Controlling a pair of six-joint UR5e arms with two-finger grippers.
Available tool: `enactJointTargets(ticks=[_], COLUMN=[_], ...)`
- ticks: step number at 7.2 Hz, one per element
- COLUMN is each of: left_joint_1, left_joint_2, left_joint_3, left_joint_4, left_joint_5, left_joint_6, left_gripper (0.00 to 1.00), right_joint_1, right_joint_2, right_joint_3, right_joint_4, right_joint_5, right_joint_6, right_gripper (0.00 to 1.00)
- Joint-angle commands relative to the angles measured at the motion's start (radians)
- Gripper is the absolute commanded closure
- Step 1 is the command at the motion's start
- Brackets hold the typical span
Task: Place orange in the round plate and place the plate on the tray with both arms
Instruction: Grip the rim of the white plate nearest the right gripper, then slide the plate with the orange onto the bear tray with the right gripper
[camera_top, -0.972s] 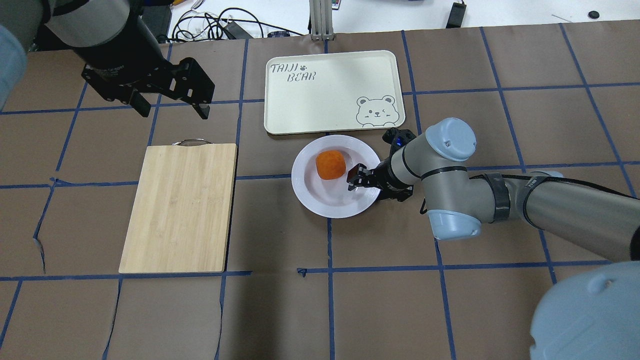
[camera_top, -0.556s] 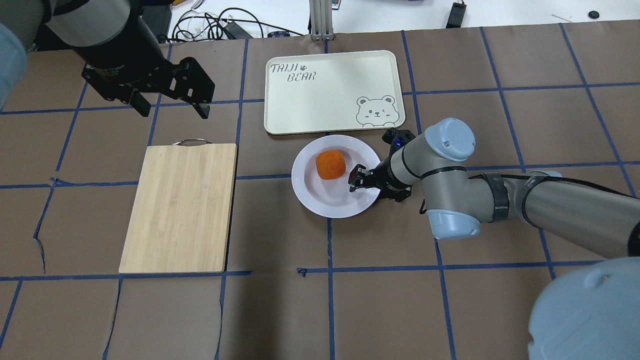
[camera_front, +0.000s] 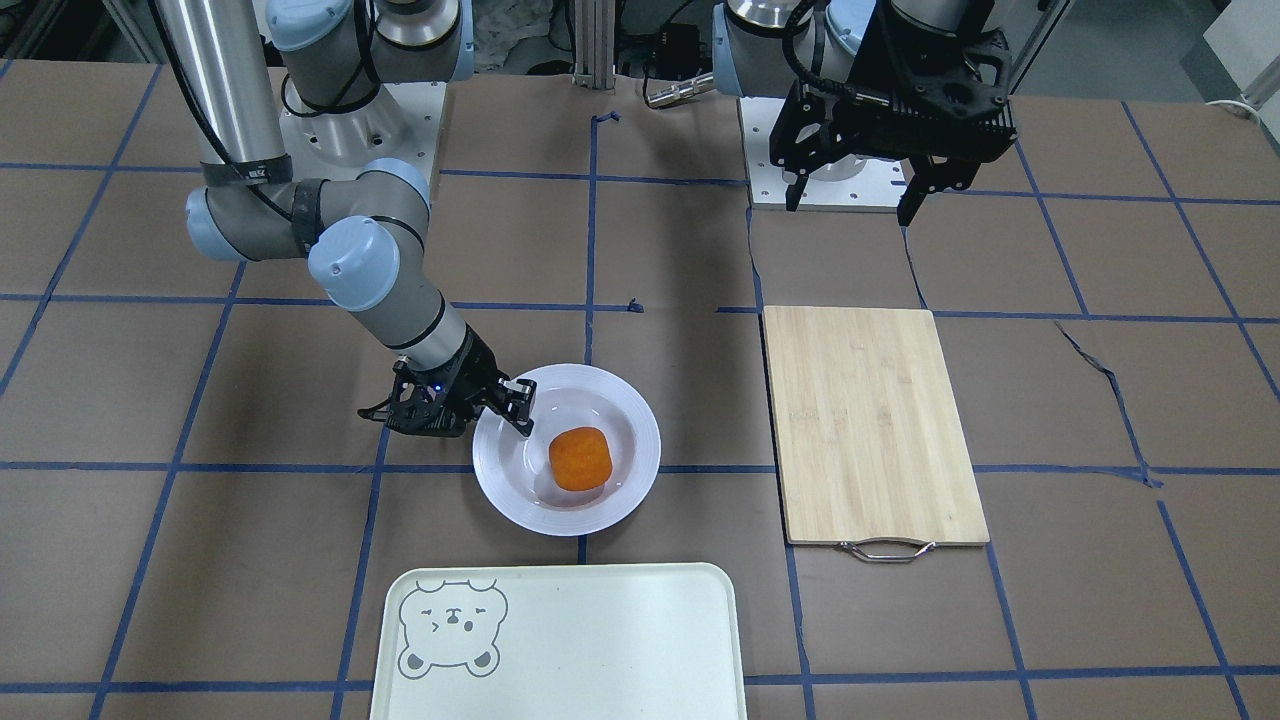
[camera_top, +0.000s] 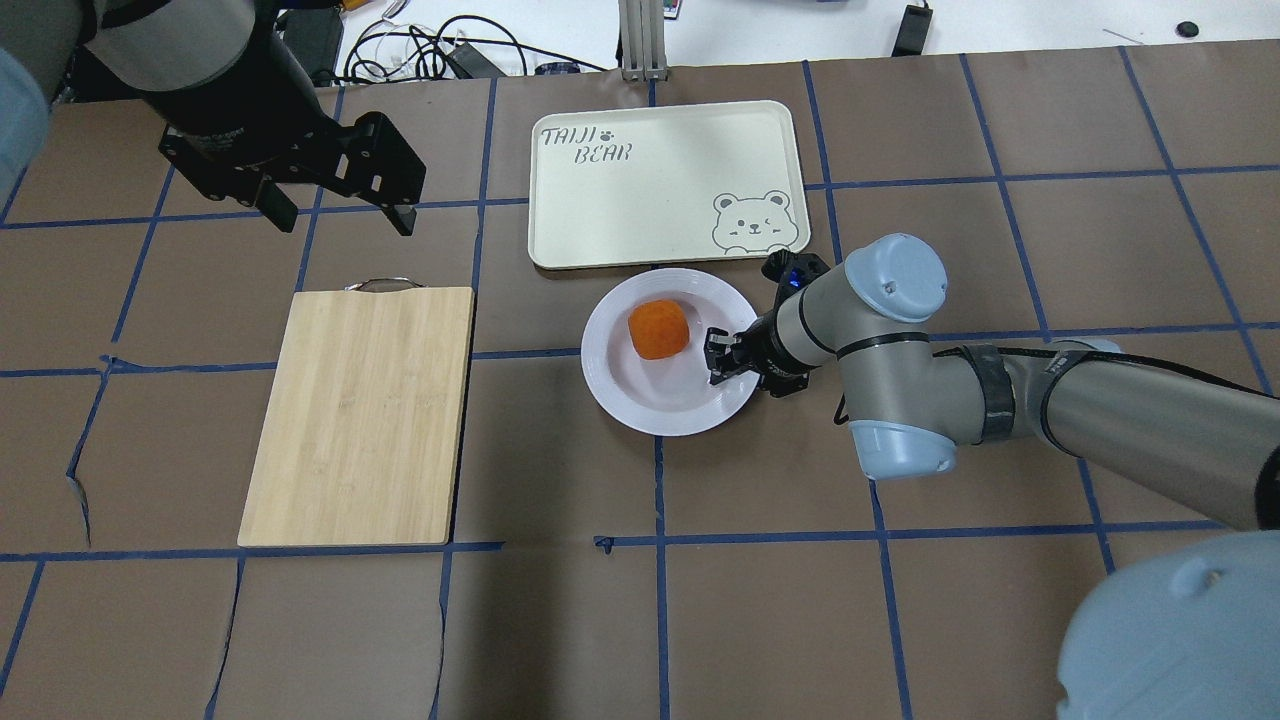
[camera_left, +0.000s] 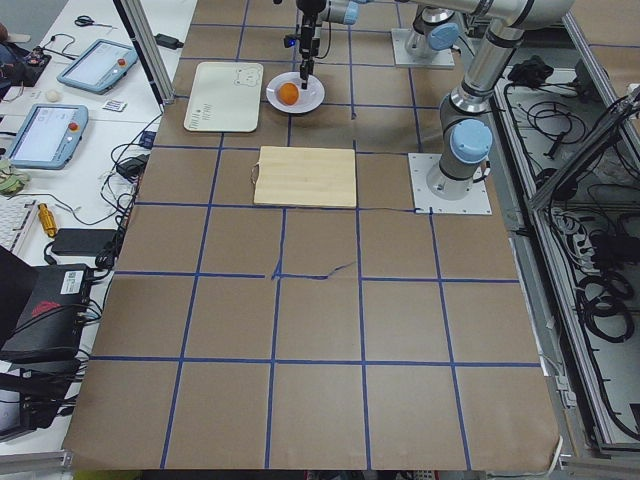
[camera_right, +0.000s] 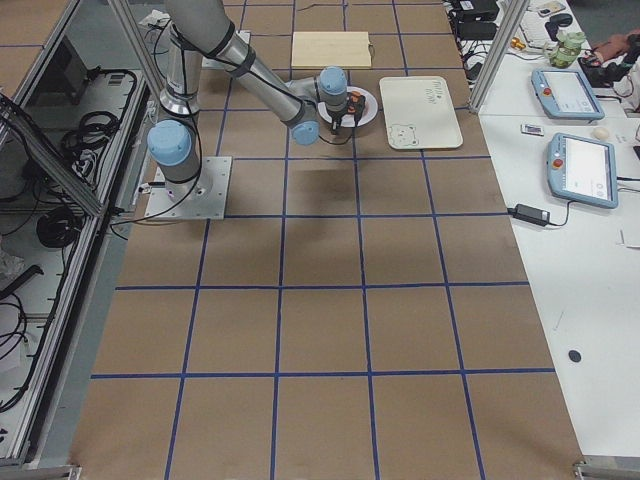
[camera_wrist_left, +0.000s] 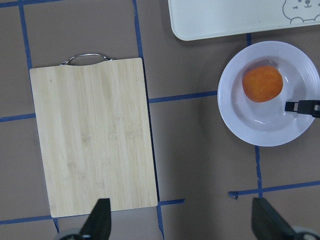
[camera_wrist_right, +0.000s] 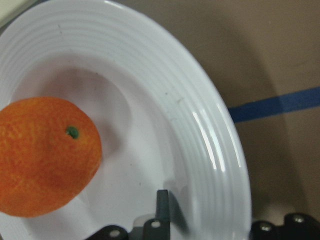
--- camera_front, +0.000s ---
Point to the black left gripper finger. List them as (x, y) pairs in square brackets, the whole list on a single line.
[(801, 165), (929, 175)]

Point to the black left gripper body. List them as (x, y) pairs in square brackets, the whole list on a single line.
[(868, 62)]

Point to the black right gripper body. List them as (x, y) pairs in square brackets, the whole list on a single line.
[(470, 372)]

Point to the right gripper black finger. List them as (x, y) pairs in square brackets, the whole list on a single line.
[(512, 400)]

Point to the white round bowl plate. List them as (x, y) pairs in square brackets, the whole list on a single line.
[(514, 472)]

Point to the orange mandarin fruit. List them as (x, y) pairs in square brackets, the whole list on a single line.
[(580, 459)]

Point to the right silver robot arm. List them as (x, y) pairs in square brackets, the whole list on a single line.
[(363, 240)]

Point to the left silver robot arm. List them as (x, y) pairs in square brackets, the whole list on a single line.
[(747, 42)]

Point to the white bear tray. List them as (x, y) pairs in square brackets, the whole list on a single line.
[(620, 641)]

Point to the bamboo cutting board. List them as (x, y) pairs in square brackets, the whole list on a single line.
[(870, 445)]

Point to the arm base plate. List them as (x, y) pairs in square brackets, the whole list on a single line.
[(849, 182), (403, 122)]

